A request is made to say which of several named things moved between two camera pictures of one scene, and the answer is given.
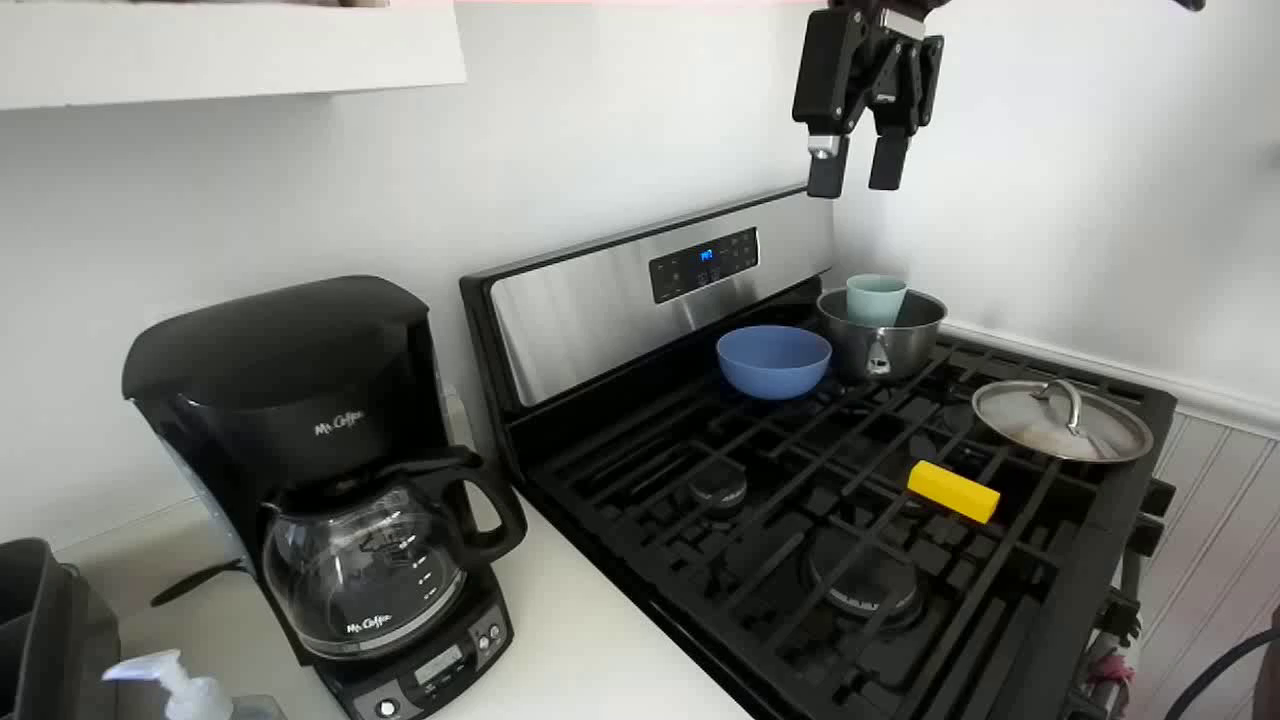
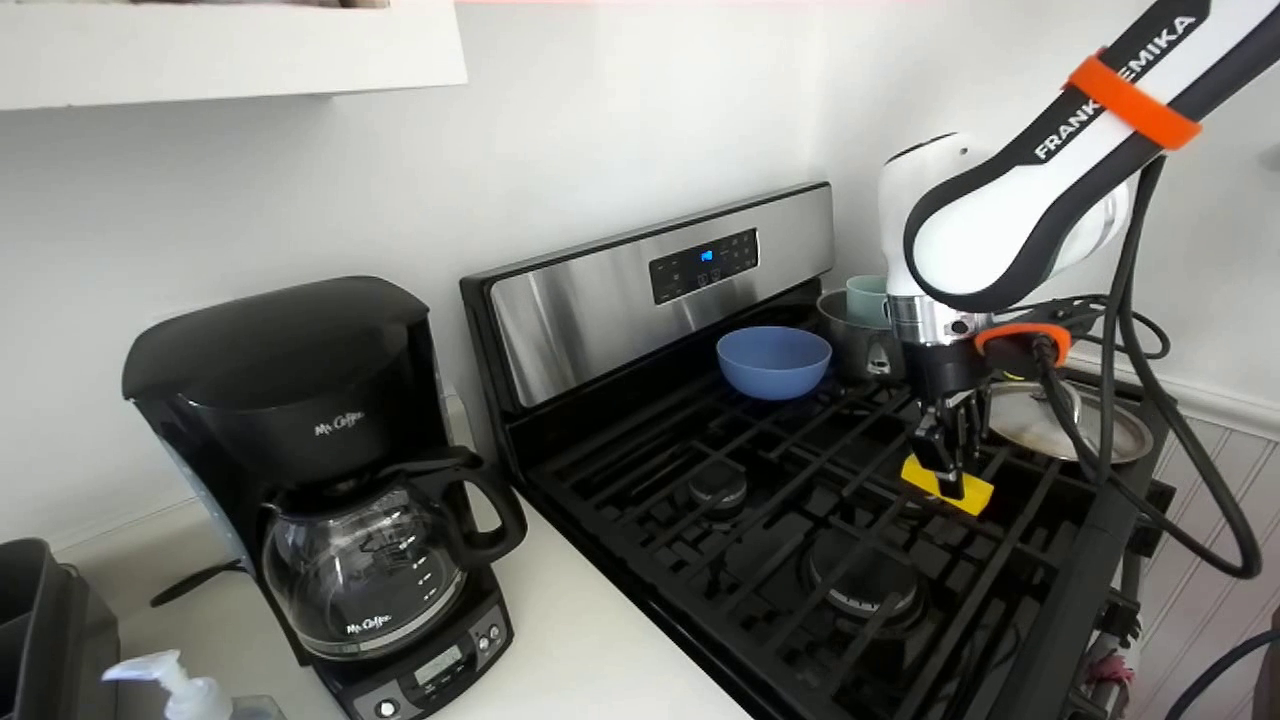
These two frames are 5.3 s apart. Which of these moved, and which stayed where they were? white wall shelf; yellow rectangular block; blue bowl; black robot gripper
Moved: black robot gripper
Stayed: white wall shelf; yellow rectangular block; blue bowl
